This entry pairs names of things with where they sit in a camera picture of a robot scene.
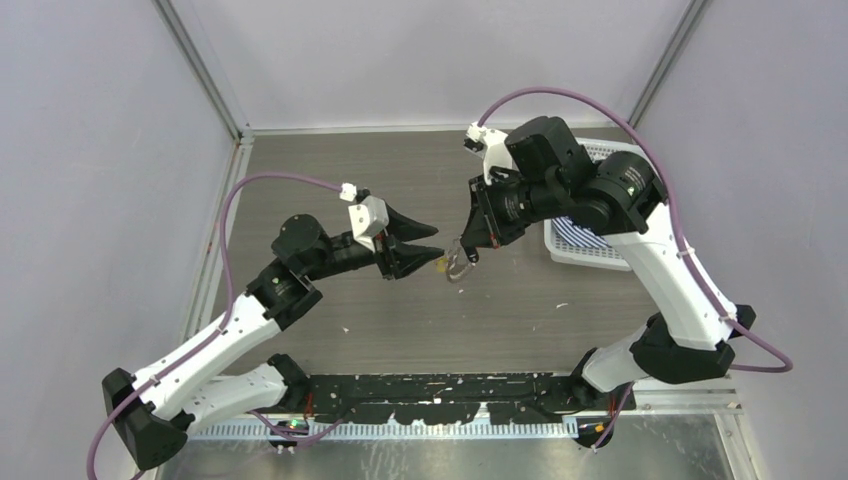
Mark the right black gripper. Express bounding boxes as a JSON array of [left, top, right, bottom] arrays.
[[462, 166, 564, 248]]

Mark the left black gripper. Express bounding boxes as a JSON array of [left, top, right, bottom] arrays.
[[305, 203, 444, 282]]

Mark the black key fob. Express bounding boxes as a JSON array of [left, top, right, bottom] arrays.
[[463, 247, 479, 264]]

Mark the metal spring coil keyring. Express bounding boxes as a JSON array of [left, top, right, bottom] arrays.
[[444, 238, 476, 284]]

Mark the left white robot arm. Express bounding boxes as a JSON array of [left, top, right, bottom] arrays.
[[101, 196, 444, 471]]

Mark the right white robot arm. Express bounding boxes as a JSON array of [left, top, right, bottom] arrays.
[[459, 116, 755, 411]]

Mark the blue striped cloth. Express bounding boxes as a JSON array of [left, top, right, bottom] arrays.
[[551, 217, 609, 249]]

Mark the white plastic basket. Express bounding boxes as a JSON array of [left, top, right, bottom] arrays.
[[543, 137, 645, 272]]

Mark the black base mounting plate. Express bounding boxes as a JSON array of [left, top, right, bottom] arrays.
[[243, 372, 637, 427]]

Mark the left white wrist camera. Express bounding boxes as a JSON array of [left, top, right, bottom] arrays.
[[339, 183, 389, 253]]

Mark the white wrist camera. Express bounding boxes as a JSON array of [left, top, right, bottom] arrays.
[[463, 123, 514, 185], [339, 183, 389, 253]]

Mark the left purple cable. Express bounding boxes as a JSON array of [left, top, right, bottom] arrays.
[[86, 172, 346, 480]]

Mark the purple cable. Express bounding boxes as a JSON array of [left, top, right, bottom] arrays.
[[476, 86, 794, 452], [86, 172, 346, 480]]

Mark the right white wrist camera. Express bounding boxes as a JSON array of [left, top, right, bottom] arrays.
[[463, 123, 514, 185]]

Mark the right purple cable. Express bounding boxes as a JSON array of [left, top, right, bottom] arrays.
[[476, 86, 794, 452]]

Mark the aluminium frame rail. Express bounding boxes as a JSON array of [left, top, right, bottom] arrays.
[[144, 364, 741, 445]]

